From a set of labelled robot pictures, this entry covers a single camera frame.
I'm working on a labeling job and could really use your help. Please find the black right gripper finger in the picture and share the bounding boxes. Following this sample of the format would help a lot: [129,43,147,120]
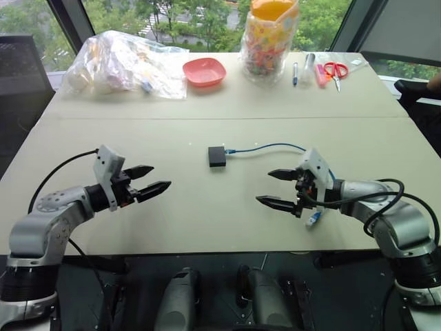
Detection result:
[255,194,298,217]
[267,168,298,182]

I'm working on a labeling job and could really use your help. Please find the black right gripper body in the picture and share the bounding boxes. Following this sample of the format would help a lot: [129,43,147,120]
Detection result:
[293,168,317,219]

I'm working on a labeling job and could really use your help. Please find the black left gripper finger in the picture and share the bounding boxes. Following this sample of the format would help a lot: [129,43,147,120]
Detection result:
[123,165,155,181]
[136,180,172,204]

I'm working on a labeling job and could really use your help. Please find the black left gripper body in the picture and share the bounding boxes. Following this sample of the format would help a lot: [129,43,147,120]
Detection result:
[110,173,141,210]

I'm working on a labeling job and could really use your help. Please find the small black box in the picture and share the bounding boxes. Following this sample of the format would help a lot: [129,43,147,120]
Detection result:
[207,146,228,169]

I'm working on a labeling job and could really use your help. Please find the dark grey rounded shape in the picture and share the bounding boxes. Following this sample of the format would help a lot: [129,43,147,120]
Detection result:
[161,266,201,331]
[236,264,294,331]

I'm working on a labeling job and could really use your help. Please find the pink highlighter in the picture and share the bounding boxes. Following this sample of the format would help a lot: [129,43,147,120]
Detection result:
[314,63,328,88]

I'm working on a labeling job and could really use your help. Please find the clear plastic tube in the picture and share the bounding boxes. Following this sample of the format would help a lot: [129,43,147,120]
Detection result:
[298,52,317,89]

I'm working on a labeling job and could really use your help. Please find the clear plastic bag of items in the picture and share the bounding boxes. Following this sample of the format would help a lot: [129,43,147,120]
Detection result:
[61,30,191,102]

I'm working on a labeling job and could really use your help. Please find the pink plastic bowl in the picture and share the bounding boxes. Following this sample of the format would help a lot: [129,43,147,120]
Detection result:
[182,57,227,88]

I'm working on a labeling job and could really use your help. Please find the colourful snack bag, orange inside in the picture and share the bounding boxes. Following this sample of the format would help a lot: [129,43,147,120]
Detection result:
[238,0,300,88]

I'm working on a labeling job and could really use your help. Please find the black mesh chair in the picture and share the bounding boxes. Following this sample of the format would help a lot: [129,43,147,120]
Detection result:
[0,33,57,177]

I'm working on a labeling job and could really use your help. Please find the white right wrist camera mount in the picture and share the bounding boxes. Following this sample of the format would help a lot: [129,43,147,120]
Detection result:
[298,148,335,212]

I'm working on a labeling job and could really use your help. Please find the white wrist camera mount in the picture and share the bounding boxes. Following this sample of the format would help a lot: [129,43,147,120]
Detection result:
[92,144,125,212]
[298,148,335,212]

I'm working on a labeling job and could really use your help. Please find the blue Ethernet cable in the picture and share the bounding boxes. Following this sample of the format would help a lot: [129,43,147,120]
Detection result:
[225,142,338,227]

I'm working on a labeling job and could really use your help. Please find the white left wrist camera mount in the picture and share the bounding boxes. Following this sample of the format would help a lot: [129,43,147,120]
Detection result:
[92,144,125,212]

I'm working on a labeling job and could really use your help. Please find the black metal bracket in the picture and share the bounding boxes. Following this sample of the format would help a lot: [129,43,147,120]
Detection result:
[281,271,316,331]

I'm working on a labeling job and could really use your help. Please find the red-handled scissors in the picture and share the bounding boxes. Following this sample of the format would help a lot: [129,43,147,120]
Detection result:
[323,61,350,93]

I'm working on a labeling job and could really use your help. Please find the black window frame post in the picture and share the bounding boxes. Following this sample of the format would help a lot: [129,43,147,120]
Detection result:
[47,0,96,60]
[328,0,367,53]

